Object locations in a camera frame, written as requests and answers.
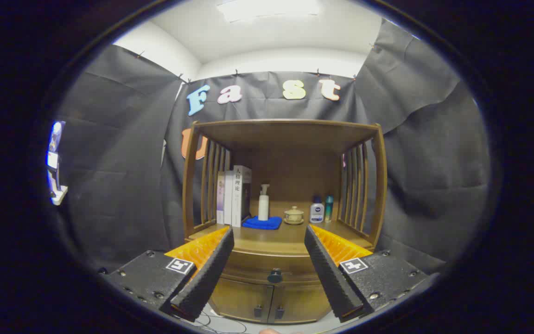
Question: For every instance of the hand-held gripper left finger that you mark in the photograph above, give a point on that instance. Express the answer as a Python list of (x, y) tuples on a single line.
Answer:
[(209, 273)]

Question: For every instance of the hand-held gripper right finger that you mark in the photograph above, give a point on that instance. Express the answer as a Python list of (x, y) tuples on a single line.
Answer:
[(332, 278)]

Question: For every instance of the wooden drawer with black knob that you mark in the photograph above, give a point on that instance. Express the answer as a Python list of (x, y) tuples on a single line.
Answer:
[(267, 264)]

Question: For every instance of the wooden cabinet door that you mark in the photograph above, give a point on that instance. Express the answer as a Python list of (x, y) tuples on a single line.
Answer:
[(299, 304), (239, 299)]

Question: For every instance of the wooden countertop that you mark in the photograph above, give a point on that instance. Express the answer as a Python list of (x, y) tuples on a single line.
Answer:
[(276, 239)]

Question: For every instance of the wooden cabinet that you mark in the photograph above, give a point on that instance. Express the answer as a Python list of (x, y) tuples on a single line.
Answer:
[(285, 160)]

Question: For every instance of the white lotion bottle blue cap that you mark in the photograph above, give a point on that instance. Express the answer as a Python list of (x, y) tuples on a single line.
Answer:
[(316, 212)]

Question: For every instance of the slim teal bottle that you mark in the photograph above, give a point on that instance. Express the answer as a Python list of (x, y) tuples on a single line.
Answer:
[(329, 209)]

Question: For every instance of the blue cloth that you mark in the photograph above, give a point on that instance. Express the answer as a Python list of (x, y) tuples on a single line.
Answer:
[(262, 223)]

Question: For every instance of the lidded ceramic tea cup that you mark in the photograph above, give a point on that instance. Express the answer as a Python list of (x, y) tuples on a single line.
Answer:
[(293, 215)]

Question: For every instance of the pink spine book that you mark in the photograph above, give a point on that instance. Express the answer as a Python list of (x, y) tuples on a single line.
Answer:
[(220, 199)]

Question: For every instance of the white spine book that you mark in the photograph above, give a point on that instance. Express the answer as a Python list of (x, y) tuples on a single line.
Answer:
[(228, 199)]

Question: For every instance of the white book with dark cover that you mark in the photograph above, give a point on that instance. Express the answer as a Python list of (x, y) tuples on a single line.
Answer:
[(238, 199)]

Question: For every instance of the white pump bottle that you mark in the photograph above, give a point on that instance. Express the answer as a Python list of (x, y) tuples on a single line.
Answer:
[(263, 208)]

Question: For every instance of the ceiling light panel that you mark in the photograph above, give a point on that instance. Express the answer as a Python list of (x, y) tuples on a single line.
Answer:
[(267, 9)]

